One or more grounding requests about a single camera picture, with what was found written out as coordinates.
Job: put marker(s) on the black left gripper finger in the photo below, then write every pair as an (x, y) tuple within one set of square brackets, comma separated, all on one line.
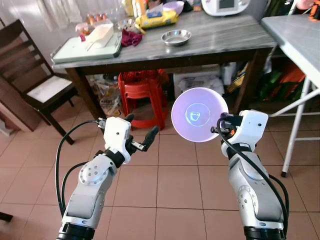
[(129, 118), (150, 136)]

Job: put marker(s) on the lilac round plate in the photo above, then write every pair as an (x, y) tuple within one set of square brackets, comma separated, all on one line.
[(190, 125)]

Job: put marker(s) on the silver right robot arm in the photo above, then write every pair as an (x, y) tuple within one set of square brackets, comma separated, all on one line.
[(252, 192)]

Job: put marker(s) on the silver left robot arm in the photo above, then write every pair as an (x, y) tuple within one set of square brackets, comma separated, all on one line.
[(90, 190)]

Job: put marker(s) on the printed plastic bag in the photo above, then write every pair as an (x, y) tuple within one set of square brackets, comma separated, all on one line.
[(107, 97)]

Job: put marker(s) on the red plastic stool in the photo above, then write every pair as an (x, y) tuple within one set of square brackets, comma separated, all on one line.
[(142, 85)]

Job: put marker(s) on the green bag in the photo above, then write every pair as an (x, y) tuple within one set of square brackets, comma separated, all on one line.
[(270, 85)]

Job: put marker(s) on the dark wooden marble-top table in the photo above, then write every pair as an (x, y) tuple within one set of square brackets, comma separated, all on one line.
[(165, 59)]

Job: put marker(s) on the orange bag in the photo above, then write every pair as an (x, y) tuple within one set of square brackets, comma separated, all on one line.
[(292, 75)]

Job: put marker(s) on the maroon terry cloth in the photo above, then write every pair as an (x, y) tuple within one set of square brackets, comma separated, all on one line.
[(131, 37)]

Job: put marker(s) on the light green tray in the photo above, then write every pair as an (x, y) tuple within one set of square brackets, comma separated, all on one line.
[(75, 52)]

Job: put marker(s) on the dark wooden cushioned chair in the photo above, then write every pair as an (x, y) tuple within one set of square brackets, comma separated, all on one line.
[(47, 89)]

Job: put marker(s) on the white plastic jug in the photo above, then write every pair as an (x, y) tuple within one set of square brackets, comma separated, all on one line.
[(102, 35)]

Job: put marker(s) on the yellow kitchen wipes pack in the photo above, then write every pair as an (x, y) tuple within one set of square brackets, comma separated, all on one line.
[(157, 21)]

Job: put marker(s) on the clear egg tray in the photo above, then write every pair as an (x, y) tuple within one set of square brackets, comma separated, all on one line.
[(96, 19)]

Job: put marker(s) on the grey white-legged folding table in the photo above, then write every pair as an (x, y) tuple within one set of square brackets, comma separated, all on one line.
[(295, 35)]

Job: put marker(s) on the white kitchen appliance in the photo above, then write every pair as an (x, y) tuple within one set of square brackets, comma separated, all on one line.
[(225, 6)]

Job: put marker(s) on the lilac plastic bowl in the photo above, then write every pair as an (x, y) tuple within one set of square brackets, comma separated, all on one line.
[(175, 6)]

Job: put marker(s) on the white curtain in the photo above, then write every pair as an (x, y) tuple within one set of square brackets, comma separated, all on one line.
[(60, 12)]

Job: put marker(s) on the orange black object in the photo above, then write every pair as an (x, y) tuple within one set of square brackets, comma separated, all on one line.
[(314, 11)]

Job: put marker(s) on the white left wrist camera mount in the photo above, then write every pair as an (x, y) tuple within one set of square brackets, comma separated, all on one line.
[(117, 135)]

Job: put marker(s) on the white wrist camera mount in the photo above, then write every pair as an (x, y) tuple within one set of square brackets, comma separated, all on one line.
[(117, 135), (252, 125)]

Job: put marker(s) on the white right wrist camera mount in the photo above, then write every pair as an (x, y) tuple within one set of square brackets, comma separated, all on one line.
[(252, 125)]

